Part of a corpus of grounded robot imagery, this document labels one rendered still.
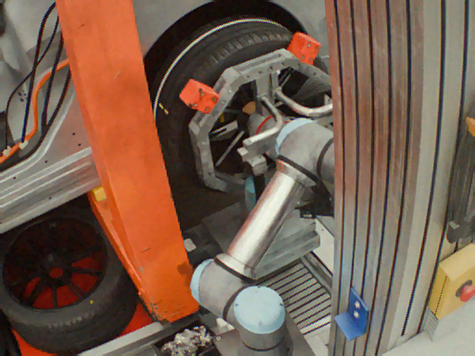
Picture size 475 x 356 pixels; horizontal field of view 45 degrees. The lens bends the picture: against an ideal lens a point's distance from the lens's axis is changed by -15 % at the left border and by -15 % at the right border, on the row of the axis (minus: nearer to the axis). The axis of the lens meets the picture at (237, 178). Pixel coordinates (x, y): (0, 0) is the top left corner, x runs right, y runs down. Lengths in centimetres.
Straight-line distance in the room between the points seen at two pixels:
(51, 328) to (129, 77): 113
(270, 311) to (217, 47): 99
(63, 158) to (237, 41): 72
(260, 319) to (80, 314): 96
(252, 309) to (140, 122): 53
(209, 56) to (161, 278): 73
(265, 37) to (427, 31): 151
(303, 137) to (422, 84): 86
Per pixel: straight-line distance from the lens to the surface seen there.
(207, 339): 207
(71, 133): 223
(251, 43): 217
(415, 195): 89
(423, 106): 79
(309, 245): 285
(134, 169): 169
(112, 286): 236
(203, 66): 214
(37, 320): 237
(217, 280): 160
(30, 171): 226
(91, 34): 145
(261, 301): 154
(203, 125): 213
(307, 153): 159
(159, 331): 234
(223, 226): 285
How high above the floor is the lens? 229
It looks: 43 degrees down
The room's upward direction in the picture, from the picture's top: 8 degrees counter-clockwise
